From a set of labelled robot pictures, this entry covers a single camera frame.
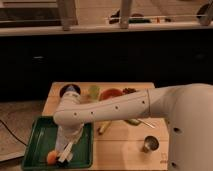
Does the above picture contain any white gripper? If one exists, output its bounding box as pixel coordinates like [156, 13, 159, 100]
[55, 124, 84, 163]

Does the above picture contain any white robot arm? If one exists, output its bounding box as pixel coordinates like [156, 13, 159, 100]
[53, 84, 213, 171]

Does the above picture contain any green plastic tray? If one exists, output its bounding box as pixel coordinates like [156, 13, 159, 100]
[21, 116, 93, 171]

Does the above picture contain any orange round toy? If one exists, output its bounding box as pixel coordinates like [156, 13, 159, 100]
[46, 150, 58, 165]

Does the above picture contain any yellow corn toy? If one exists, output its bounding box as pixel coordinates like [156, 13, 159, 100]
[98, 121, 111, 135]

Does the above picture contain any black bowl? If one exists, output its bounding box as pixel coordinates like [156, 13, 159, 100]
[59, 84, 81, 96]

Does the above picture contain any green cup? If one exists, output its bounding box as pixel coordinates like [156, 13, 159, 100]
[88, 85, 100, 100]

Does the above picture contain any red bowl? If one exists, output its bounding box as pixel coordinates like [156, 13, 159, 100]
[99, 88, 123, 101]

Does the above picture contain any metal cup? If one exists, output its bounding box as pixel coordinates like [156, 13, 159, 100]
[142, 136, 159, 153]

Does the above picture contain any dark grapes toy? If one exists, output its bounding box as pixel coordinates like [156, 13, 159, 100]
[122, 88, 137, 94]

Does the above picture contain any wooden railing beam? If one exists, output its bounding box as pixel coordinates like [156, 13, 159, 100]
[0, 21, 213, 37]

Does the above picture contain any black cable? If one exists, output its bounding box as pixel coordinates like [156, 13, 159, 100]
[0, 119, 28, 148]

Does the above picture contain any green spoon with metal handle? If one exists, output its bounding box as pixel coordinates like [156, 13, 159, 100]
[124, 118, 157, 129]

